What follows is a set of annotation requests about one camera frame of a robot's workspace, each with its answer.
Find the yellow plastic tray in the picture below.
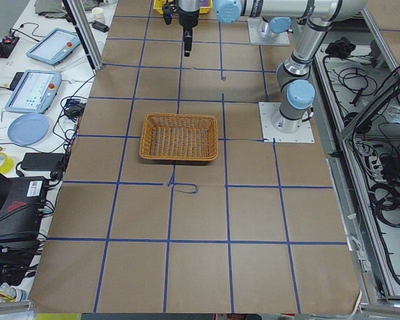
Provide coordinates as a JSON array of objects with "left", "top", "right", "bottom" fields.
[{"left": 153, "top": 0, "right": 213, "bottom": 15}]

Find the light blue plate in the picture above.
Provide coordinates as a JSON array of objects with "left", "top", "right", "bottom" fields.
[{"left": 7, "top": 113, "right": 49, "bottom": 146}]

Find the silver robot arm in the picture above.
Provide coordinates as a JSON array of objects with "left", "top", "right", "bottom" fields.
[
  {"left": 237, "top": 0, "right": 367, "bottom": 133},
  {"left": 161, "top": 1, "right": 291, "bottom": 57}
]

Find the yellow tape roll on desk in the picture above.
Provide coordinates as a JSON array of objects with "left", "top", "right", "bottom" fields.
[{"left": 0, "top": 152, "right": 14, "bottom": 175}]

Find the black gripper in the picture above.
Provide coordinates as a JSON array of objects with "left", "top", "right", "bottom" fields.
[{"left": 163, "top": 4, "right": 199, "bottom": 57}]

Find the aluminium frame post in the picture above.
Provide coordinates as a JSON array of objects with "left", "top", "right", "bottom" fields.
[{"left": 62, "top": 0, "right": 103, "bottom": 71}]

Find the brown wicker basket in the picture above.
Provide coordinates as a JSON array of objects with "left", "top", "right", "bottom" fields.
[{"left": 139, "top": 113, "right": 218, "bottom": 162}]

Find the upper blue teach pendant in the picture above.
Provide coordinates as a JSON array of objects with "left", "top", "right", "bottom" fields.
[{"left": 26, "top": 28, "right": 81, "bottom": 65}]

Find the black computer box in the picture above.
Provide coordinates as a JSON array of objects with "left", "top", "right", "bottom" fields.
[{"left": 0, "top": 177, "right": 49, "bottom": 243}]

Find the white paper cup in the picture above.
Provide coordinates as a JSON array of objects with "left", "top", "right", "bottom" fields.
[{"left": 91, "top": 7, "right": 106, "bottom": 24}]

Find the lower blue teach pendant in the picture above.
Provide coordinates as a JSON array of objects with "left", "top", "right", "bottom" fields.
[{"left": 5, "top": 69, "right": 62, "bottom": 113}]

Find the blue teach pendant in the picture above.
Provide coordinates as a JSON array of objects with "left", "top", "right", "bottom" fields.
[
  {"left": 26, "top": 28, "right": 81, "bottom": 65},
  {"left": 5, "top": 69, "right": 62, "bottom": 113}
]

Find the black power adapter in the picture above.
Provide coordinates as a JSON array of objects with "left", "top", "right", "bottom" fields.
[{"left": 15, "top": 153, "right": 65, "bottom": 180}]

